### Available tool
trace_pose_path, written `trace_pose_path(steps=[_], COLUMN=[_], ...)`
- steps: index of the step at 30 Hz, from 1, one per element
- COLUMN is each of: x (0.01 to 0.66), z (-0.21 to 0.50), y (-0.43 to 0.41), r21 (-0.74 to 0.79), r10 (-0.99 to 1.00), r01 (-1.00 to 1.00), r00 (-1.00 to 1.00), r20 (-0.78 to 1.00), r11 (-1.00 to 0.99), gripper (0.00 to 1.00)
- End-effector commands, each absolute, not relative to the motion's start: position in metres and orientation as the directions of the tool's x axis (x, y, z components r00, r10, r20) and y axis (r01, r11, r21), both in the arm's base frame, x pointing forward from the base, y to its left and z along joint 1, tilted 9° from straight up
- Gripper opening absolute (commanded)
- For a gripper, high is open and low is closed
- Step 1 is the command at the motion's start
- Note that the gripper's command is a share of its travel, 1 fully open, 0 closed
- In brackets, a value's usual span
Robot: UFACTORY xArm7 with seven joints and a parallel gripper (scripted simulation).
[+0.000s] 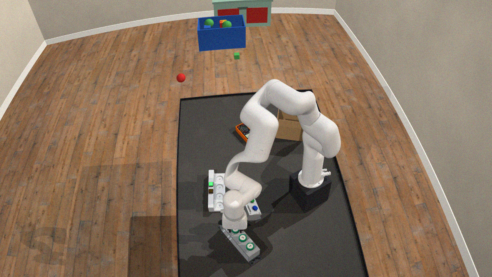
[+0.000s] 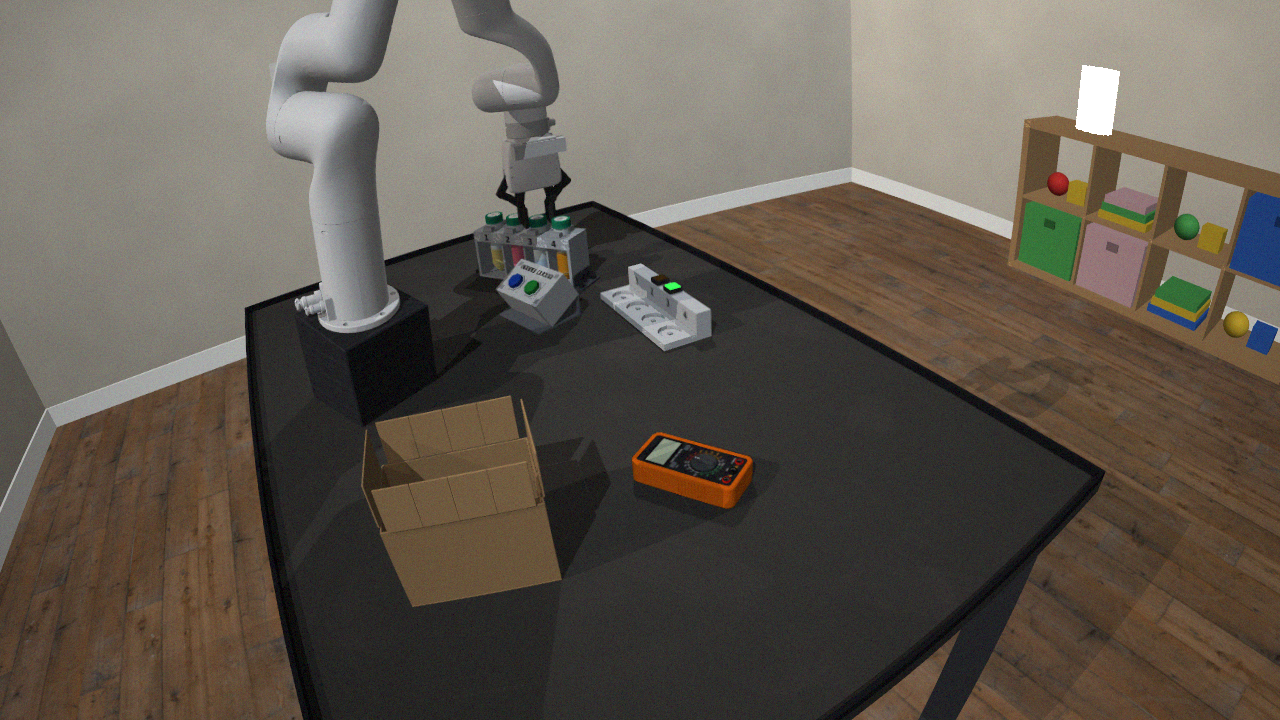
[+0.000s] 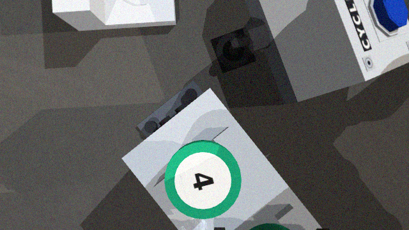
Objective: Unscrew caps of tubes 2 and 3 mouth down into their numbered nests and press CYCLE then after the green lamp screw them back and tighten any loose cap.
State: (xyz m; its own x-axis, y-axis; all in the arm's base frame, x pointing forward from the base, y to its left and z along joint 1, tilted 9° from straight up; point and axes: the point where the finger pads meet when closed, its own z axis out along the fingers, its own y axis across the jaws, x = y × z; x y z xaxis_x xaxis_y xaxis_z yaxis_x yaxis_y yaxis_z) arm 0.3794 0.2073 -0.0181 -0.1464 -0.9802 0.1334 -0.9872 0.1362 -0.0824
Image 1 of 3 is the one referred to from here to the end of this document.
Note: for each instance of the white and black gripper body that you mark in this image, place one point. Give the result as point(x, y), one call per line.
point(239, 225)

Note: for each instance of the orange digital multimeter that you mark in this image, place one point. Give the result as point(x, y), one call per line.
point(243, 131)

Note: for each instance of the brown cardboard box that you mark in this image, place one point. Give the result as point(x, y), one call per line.
point(289, 127)

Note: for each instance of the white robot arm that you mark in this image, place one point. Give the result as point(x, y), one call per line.
point(320, 139)

